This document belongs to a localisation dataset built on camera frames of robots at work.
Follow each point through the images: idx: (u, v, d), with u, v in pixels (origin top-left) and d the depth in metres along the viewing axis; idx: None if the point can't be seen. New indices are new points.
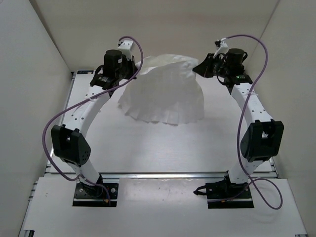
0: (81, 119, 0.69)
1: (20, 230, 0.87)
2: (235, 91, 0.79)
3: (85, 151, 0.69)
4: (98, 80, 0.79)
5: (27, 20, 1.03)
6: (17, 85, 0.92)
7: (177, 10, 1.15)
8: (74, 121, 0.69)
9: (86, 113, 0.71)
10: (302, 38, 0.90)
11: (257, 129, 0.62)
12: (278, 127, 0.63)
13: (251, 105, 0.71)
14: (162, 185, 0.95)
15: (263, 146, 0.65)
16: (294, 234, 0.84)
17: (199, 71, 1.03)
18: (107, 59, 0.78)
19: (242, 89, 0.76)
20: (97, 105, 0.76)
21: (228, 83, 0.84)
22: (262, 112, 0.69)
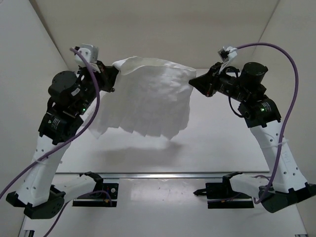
0: (32, 189, 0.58)
1: (20, 230, 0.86)
2: (259, 132, 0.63)
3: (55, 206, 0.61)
4: (48, 125, 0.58)
5: (27, 20, 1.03)
6: (17, 85, 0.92)
7: (177, 10, 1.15)
8: (25, 192, 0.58)
9: (37, 180, 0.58)
10: (303, 38, 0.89)
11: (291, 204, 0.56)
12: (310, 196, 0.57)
13: (282, 164, 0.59)
14: (162, 185, 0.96)
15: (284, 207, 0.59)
16: (294, 234, 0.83)
17: (198, 87, 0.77)
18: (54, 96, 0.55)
19: (270, 136, 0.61)
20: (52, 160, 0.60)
21: (249, 114, 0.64)
22: (295, 176, 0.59)
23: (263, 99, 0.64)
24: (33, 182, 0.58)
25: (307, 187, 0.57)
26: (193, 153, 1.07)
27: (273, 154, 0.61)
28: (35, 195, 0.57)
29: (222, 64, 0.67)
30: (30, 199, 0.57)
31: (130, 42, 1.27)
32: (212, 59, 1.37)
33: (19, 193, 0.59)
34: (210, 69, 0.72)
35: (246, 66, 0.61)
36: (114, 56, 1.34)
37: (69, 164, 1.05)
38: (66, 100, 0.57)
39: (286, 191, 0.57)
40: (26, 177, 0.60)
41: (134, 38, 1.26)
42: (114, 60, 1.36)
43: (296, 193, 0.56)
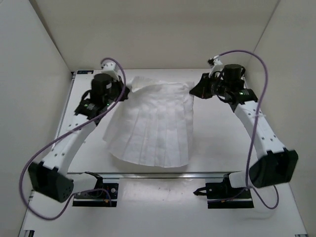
0: (61, 155, 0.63)
1: (20, 230, 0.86)
2: (240, 110, 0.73)
3: (67, 186, 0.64)
4: (84, 107, 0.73)
5: (27, 20, 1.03)
6: (17, 85, 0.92)
7: (177, 10, 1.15)
8: (53, 158, 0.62)
9: (67, 148, 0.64)
10: (303, 38, 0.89)
11: (271, 165, 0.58)
12: (292, 159, 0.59)
13: (259, 132, 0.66)
14: (162, 185, 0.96)
15: (279, 178, 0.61)
16: (294, 234, 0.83)
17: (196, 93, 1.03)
18: (96, 84, 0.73)
19: (248, 110, 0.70)
20: (80, 137, 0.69)
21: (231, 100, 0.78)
22: (273, 140, 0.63)
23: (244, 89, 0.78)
24: (61, 150, 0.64)
25: (286, 150, 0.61)
26: (193, 153, 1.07)
27: (251, 124, 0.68)
28: (63, 160, 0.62)
29: (211, 69, 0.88)
30: (58, 163, 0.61)
31: (130, 42, 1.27)
32: (213, 59, 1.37)
33: (45, 160, 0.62)
34: (202, 78, 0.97)
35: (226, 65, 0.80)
36: (113, 56, 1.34)
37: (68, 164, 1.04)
38: (100, 91, 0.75)
39: (265, 152, 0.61)
40: (55, 146, 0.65)
41: (134, 38, 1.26)
42: (114, 60, 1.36)
43: (273, 154, 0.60)
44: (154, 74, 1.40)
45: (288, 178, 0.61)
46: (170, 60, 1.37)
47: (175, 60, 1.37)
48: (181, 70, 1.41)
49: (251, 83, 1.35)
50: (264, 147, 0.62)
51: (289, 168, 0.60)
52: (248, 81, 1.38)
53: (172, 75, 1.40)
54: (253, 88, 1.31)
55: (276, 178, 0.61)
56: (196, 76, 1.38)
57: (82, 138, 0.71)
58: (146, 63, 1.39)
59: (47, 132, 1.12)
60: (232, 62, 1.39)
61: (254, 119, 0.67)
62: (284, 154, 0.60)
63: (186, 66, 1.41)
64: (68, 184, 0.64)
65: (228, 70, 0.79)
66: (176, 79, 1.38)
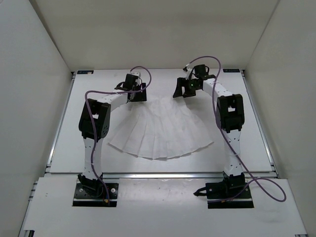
0: (109, 100, 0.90)
1: (20, 230, 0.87)
2: (205, 84, 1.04)
3: (106, 126, 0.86)
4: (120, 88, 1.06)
5: (27, 20, 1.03)
6: (16, 85, 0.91)
7: (177, 11, 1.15)
8: (103, 99, 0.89)
9: (114, 98, 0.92)
10: (303, 38, 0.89)
11: (223, 100, 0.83)
12: (239, 98, 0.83)
13: (217, 89, 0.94)
14: (162, 185, 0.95)
15: (234, 117, 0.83)
16: (294, 234, 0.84)
17: (178, 94, 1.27)
18: (128, 76, 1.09)
19: (210, 82, 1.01)
20: (119, 99, 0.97)
21: (200, 83, 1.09)
22: (225, 92, 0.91)
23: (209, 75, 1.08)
24: (109, 98, 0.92)
25: (235, 95, 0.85)
26: (193, 153, 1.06)
27: (211, 88, 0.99)
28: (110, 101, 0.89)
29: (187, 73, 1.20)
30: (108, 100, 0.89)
31: (130, 42, 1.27)
32: (212, 59, 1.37)
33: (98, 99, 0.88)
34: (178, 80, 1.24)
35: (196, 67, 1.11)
36: (113, 56, 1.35)
37: (68, 164, 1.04)
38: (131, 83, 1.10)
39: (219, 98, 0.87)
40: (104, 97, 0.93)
41: (134, 38, 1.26)
42: (114, 60, 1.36)
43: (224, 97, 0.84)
44: (154, 74, 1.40)
45: (242, 118, 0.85)
46: (170, 60, 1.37)
47: (175, 60, 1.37)
48: (181, 70, 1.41)
49: (251, 83, 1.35)
50: (219, 94, 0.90)
51: (238, 106, 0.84)
52: (248, 81, 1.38)
53: (172, 75, 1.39)
54: (254, 88, 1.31)
55: (234, 118, 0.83)
56: None
57: (120, 100, 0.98)
58: (147, 63, 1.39)
59: (47, 132, 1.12)
60: (232, 62, 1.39)
61: (212, 84, 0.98)
62: (234, 98, 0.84)
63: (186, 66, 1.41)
64: (107, 125, 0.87)
65: (196, 68, 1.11)
66: (176, 79, 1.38)
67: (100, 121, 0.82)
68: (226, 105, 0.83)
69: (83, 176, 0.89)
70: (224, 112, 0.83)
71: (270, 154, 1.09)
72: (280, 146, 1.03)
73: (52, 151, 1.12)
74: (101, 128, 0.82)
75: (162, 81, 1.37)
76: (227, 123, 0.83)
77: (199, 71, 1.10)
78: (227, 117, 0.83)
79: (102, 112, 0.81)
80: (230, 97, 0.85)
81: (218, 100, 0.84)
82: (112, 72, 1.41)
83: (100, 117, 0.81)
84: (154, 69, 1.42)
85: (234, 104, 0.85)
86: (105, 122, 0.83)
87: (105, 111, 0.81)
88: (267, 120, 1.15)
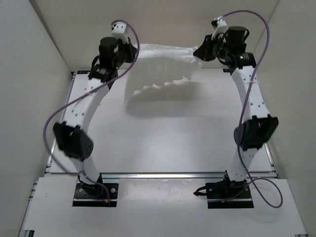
0: (82, 115, 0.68)
1: (20, 230, 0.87)
2: (236, 74, 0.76)
3: (88, 144, 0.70)
4: (96, 72, 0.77)
5: (27, 20, 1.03)
6: (16, 85, 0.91)
7: (177, 10, 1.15)
8: (74, 117, 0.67)
9: (86, 108, 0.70)
10: (303, 38, 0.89)
11: (253, 127, 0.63)
12: (272, 124, 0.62)
13: (251, 97, 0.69)
14: (161, 185, 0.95)
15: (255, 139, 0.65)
16: (295, 234, 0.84)
17: (198, 55, 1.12)
18: (103, 50, 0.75)
19: (244, 74, 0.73)
20: (96, 99, 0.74)
21: (230, 63, 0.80)
22: (260, 106, 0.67)
23: (244, 53, 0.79)
24: (81, 110, 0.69)
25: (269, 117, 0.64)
26: (193, 153, 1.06)
27: (245, 90, 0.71)
28: (82, 120, 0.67)
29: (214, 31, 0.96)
30: (78, 121, 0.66)
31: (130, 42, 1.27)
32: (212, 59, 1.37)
33: (67, 120, 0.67)
34: (205, 40, 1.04)
35: (229, 31, 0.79)
36: None
37: (68, 164, 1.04)
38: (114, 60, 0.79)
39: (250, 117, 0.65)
40: (74, 108, 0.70)
41: (134, 38, 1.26)
42: None
43: (256, 119, 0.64)
44: None
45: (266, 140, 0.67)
46: None
47: None
48: None
49: None
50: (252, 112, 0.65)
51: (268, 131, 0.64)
52: None
53: None
54: None
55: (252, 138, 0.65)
56: (195, 76, 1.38)
57: (97, 100, 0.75)
58: None
59: (46, 132, 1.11)
60: None
61: (247, 85, 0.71)
62: (266, 120, 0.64)
63: None
64: (90, 142, 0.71)
65: (230, 33, 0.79)
66: None
67: (78, 147, 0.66)
68: (254, 128, 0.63)
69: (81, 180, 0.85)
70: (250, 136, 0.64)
71: (270, 154, 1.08)
72: (280, 145, 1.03)
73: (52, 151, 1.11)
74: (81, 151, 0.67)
75: None
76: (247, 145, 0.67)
77: (231, 42, 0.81)
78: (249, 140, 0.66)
79: (76, 138, 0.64)
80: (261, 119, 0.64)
81: (247, 125, 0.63)
82: None
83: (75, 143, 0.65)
84: None
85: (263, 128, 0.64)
86: (83, 145, 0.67)
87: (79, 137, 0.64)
88: None
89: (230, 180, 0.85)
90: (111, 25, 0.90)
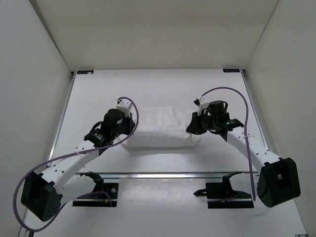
0: (60, 172, 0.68)
1: (21, 230, 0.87)
2: (231, 137, 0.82)
3: (54, 207, 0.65)
4: (93, 136, 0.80)
5: (27, 19, 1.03)
6: (16, 85, 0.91)
7: (176, 11, 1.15)
8: (52, 172, 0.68)
9: (68, 167, 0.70)
10: (303, 37, 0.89)
11: (273, 172, 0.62)
12: (290, 165, 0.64)
13: (254, 148, 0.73)
14: (162, 185, 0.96)
15: (287, 190, 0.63)
16: (295, 234, 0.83)
17: (191, 130, 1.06)
18: (107, 118, 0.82)
19: (237, 135, 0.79)
20: (82, 161, 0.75)
21: (221, 130, 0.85)
22: (266, 152, 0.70)
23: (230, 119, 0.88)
24: (62, 169, 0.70)
25: (281, 159, 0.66)
26: (193, 153, 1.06)
27: (244, 144, 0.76)
28: (58, 177, 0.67)
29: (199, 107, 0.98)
30: (54, 177, 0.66)
31: (130, 42, 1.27)
32: (212, 59, 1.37)
33: (45, 173, 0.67)
34: (193, 117, 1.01)
35: (210, 105, 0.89)
36: (113, 56, 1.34)
37: None
38: (113, 128, 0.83)
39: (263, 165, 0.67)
40: (57, 163, 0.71)
41: (134, 38, 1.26)
42: (113, 59, 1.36)
43: (270, 164, 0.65)
44: (153, 74, 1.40)
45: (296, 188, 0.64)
46: (170, 60, 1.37)
47: (175, 60, 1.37)
48: (181, 70, 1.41)
49: (251, 83, 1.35)
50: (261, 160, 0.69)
51: (290, 175, 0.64)
52: (248, 81, 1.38)
53: (172, 75, 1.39)
54: (254, 88, 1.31)
55: (286, 192, 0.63)
56: (195, 76, 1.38)
57: (83, 162, 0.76)
58: (146, 63, 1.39)
59: (46, 132, 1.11)
60: (232, 61, 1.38)
61: (244, 139, 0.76)
62: (281, 163, 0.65)
63: (186, 66, 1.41)
64: (56, 206, 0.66)
65: (212, 106, 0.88)
66: (176, 79, 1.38)
67: (40, 208, 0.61)
68: (275, 176, 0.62)
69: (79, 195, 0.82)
70: (274, 187, 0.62)
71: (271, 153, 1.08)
72: (280, 146, 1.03)
73: (52, 151, 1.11)
74: (41, 214, 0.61)
75: (161, 81, 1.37)
76: (278, 201, 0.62)
77: (216, 114, 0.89)
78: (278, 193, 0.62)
79: (42, 196, 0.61)
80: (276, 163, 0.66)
81: (266, 173, 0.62)
82: (112, 72, 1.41)
83: (39, 202, 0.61)
84: (154, 69, 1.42)
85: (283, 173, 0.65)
86: (48, 207, 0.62)
87: (46, 197, 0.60)
88: (267, 120, 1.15)
89: (233, 187, 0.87)
90: (117, 99, 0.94)
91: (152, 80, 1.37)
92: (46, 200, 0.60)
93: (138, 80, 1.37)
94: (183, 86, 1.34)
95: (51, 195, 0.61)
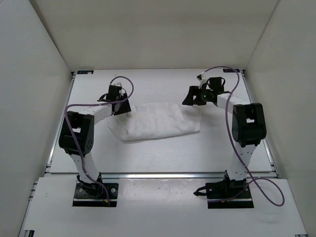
0: (92, 111, 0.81)
1: (20, 230, 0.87)
2: (220, 98, 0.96)
3: (90, 140, 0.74)
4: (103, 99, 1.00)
5: (27, 20, 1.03)
6: (16, 86, 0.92)
7: (177, 11, 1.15)
8: (85, 110, 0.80)
9: (97, 109, 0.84)
10: (304, 38, 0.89)
11: (241, 110, 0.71)
12: (257, 107, 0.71)
13: (233, 99, 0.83)
14: (162, 185, 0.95)
15: (255, 130, 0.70)
16: (295, 234, 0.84)
17: (187, 102, 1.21)
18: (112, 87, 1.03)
19: (224, 95, 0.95)
20: (102, 111, 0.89)
21: (214, 99, 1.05)
22: (242, 101, 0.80)
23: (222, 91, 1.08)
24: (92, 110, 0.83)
25: (252, 103, 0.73)
26: (193, 153, 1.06)
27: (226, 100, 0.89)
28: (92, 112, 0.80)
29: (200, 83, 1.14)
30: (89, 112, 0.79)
31: (130, 41, 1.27)
32: (212, 59, 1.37)
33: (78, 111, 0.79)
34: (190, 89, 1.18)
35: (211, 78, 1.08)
36: (113, 56, 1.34)
37: (68, 164, 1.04)
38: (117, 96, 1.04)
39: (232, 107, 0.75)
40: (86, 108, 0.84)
41: (134, 38, 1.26)
42: (113, 59, 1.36)
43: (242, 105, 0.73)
44: (153, 74, 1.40)
45: (264, 129, 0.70)
46: (170, 60, 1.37)
47: (175, 60, 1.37)
48: (181, 70, 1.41)
49: (251, 83, 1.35)
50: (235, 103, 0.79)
51: (258, 115, 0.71)
52: (248, 81, 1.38)
53: (172, 75, 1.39)
54: (254, 88, 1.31)
55: (254, 131, 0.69)
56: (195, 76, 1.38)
57: (102, 114, 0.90)
58: (146, 63, 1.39)
59: (46, 132, 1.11)
60: (232, 61, 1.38)
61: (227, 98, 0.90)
62: (252, 107, 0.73)
63: (186, 66, 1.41)
64: (91, 139, 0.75)
65: (212, 79, 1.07)
66: (176, 79, 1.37)
67: (83, 136, 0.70)
68: (243, 114, 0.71)
69: (81, 180, 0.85)
70: (241, 119, 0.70)
71: (270, 154, 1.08)
72: (280, 146, 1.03)
73: (52, 151, 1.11)
74: (85, 140, 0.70)
75: (161, 80, 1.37)
76: (245, 137, 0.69)
77: (213, 86, 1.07)
78: (245, 129, 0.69)
79: (84, 124, 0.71)
80: (248, 106, 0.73)
81: (236, 109, 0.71)
82: (112, 72, 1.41)
83: (83, 130, 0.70)
84: (154, 68, 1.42)
85: (254, 114, 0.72)
86: (89, 135, 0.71)
87: (88, 123, 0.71)
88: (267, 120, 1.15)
89: (230, 179, 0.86)
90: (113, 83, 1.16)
91: (152, 80, 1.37)
92: (89, 125, 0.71)
93: (138, 80, 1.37)
94: (183, 86, 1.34)
95: (91, 122, 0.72)
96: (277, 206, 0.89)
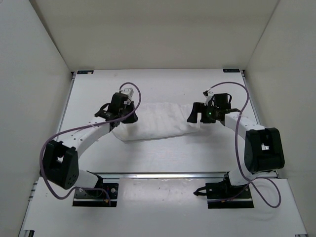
0: (79, 139, 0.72)
1: (21, 230, 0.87)
2: (227, 118, 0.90)
3: (74, 175, 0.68)
4: (103, 113, 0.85)
5: (27, 20, 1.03)
6: (16, 85, 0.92)
7: (177, 11, 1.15)
8: (71, 140, 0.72)
9: (85, 136, 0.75)
10: (303, 38, 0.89)
11: (255, 135, 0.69)
12: (273, 133, 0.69)
13: (243, 122, 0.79)
14: (162, 185, 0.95)
15: (271, 158, 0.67)
16: (295, 234, 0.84)
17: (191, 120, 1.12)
18: (116, 98, 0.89)
19: (233, 115, 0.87)
20: (96, 133, 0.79)
21: (220, 116, 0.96)
22: (254, 125, 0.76)
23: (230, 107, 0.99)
24: (80, 137, 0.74)
25: (267, 129, 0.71)
26: (193, 153, 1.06)
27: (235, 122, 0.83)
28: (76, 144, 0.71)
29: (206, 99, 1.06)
30: (73, 144, 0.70)
31: (130, 41, 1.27)
32: (212, 59, 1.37)
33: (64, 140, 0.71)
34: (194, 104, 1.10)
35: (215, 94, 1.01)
36: (113, 56, 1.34)
37: None
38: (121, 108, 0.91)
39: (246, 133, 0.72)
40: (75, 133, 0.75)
41: (134, 38, 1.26)
42: (113, 59, 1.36)
43: (256, 131, 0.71)
44: (153, 74, 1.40)
45: (281, 158, 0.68)
46: (170, 61, 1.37)
47: (175, 60, 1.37)
48: (181, 70, 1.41)
49: (251, 83, 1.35)
50: (248, 129, 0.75)
51: (274, 143, 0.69)
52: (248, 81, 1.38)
53: (172, 75, 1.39)
54: (254, 88, 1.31)
55: (269, 160, 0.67)
56: (195, 76, 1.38)
57: (97, 135, 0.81)
58: (146, 63, 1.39)
59: (46, 132, 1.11)
60: (232, 61, 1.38)
61: (236, 118, 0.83)
62: (267, 132, 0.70)
63: (186, 67, 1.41)
64: (75, 174, 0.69)
65: (217, 96, 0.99)
66: (176, 79, 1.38)
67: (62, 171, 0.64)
68: (258, 139, 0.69)
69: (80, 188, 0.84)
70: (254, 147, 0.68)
71: None
72: None
73: None
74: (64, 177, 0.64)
75: (161, 80, 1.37)
76: (259, 166, 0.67)
77: (219, 103, 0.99)
78: (260, 157, 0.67)
79: (65, 158, 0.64)
80: (262, 132, 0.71)
81: (250, 136, 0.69)
82: (112, 72, 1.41)
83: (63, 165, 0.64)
84: (154, 68, 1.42)
85: (270, 140, 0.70)
86: (70, 169, 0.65)
87: (69, 159, 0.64)
88: (267, 120, 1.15)
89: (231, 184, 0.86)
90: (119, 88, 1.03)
91: (152, 80, 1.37)
92: (70, 161, 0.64)
93: (138, 80, 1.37)
94: (183, 86, 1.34)
95: (73, 158, 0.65)
96: (275, 206, 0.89)
